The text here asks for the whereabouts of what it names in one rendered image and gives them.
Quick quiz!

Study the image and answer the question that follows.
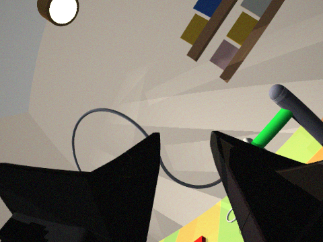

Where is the orange bar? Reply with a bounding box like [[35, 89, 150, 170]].
[[243, 138, 253, 143]]

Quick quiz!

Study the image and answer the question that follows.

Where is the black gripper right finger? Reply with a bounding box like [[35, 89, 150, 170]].
[[210, 131, 323, 242]]

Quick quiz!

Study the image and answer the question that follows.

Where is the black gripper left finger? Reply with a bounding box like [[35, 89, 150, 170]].
[[0, 132, 161, 242]]

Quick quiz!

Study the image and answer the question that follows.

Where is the red rectangular block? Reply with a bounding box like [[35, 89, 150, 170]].
[[194, 236, 207, 242]]

